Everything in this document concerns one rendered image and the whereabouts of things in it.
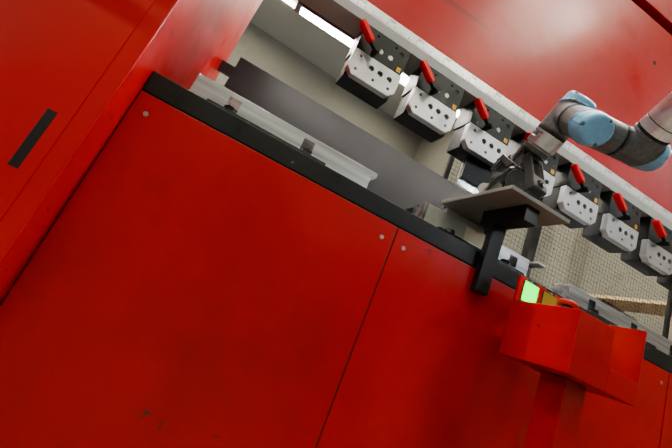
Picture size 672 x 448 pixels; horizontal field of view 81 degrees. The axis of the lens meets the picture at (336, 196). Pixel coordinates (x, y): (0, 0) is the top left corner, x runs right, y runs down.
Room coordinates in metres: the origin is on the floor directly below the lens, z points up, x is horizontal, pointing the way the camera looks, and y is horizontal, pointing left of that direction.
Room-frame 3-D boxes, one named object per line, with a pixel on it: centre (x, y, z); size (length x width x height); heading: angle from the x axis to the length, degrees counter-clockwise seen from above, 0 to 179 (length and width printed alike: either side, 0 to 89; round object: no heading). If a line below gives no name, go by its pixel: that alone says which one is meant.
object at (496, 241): (0.90, -0.41, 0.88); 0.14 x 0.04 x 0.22; 15
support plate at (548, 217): (0.93, -0.40, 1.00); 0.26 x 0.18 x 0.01; 15
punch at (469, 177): (1.08, -0.36, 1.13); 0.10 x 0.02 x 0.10; 105
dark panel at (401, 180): (1.51, 0.00, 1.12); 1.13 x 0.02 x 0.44; 105
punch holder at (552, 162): (1.12, -0.53, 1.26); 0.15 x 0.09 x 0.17; 105
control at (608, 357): (0.82, -0.58, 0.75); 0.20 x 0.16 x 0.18; 108
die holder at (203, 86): (0.93, 0.17, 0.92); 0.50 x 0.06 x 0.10; 105
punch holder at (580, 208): (1.17, -0.72, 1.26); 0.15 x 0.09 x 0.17; 105
